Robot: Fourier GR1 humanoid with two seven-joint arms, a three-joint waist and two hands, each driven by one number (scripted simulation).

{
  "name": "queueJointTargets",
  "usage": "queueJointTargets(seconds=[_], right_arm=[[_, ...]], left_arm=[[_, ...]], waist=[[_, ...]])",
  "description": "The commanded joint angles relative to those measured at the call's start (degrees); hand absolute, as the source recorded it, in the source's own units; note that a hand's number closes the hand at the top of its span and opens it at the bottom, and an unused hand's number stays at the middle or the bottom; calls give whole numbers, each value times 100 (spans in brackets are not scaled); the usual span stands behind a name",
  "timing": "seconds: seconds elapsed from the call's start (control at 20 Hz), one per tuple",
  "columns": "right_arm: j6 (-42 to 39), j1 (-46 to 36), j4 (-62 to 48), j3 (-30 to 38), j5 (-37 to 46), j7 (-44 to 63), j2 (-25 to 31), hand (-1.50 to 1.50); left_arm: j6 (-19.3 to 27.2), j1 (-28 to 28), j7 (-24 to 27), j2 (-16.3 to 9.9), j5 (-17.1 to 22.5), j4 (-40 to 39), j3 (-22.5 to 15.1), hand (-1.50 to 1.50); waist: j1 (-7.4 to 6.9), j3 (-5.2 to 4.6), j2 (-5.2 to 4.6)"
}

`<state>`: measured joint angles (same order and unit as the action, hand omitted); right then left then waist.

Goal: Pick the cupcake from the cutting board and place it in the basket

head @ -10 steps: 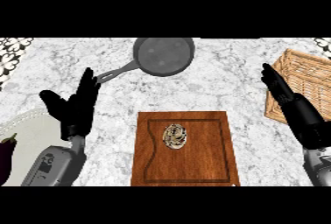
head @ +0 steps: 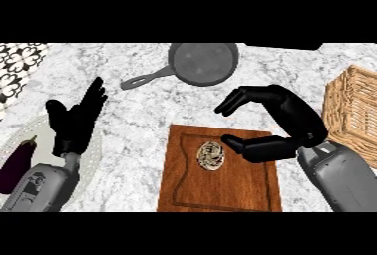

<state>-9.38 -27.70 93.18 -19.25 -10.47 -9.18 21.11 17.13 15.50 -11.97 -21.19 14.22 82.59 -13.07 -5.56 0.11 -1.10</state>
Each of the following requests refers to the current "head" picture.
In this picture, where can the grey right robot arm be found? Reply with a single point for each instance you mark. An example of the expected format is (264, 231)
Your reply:
(338, 179)

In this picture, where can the tan wicker basket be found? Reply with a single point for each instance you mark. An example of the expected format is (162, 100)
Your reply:
(353, 109)

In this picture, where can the dark purple eggplant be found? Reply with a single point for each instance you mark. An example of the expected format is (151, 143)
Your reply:
(16, 164)

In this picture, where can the black and white patterned tile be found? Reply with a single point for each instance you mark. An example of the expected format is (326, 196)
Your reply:
(16, 69)

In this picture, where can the beige swirled cupcake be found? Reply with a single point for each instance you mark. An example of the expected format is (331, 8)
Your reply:
(210, 156)

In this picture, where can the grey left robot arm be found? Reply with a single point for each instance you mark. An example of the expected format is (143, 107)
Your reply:
(44, 189)

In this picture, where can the grey frying pan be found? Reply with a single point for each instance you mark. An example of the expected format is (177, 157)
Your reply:
(202, 63)

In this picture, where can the brown wooden cutting board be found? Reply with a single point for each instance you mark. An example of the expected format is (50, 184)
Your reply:
(220, 172)

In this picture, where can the white round plate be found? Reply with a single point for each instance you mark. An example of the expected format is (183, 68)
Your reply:
(90, 156)

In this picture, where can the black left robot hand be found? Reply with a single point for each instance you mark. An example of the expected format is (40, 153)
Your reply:
(74, 127)

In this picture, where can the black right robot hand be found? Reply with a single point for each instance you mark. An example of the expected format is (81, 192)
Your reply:
(290, 113)

